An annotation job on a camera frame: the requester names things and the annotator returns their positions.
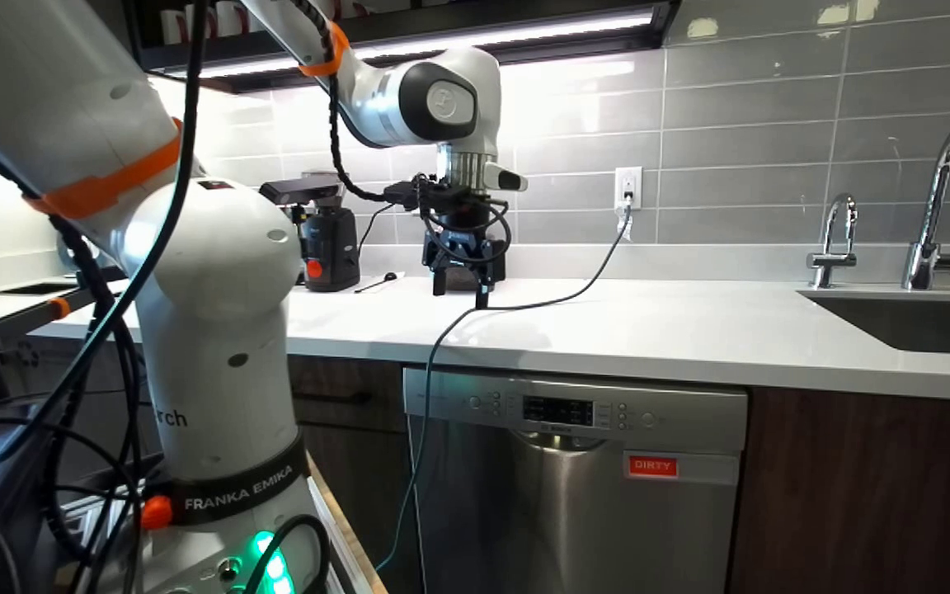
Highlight white wall outlet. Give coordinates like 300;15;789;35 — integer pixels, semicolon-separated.
613;162;646;214

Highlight dark wall shelf with light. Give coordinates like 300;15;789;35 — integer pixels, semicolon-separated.
123;0;687;96

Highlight small chrome tap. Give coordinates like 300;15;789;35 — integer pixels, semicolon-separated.
805;191;863;290

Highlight red dirty magnet sign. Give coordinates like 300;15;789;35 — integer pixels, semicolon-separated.
620;453;682;481

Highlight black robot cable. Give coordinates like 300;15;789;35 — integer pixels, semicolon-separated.
0;0;217;594

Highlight small dark utensil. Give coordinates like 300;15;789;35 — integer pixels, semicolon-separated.
351;269;399;295

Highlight black wrist cable bundle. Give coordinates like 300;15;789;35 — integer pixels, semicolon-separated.
296;0;417;211

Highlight teal cable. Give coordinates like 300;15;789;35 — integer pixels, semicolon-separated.
372;377;426;575

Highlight wooden robot mounting table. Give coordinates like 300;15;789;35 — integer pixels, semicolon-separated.
307;457;391;594

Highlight thin black appliance cord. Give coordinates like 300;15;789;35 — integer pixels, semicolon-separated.
351;199;394;254

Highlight stainless steel Bosch dishwasher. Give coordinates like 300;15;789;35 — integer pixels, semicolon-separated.
399;361;752;594

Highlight undermount kitchen sink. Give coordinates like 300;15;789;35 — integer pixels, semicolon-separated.
797;282;950;355

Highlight white mug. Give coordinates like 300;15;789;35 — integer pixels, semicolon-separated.
214;0;248;38
159;0;217;45

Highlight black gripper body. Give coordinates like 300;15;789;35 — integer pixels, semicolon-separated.
417;195;514;272

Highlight long black power cable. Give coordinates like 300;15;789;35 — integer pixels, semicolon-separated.
413;195;639;594

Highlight brown wood cabinet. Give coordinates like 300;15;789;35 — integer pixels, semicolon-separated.
727;386;950;594

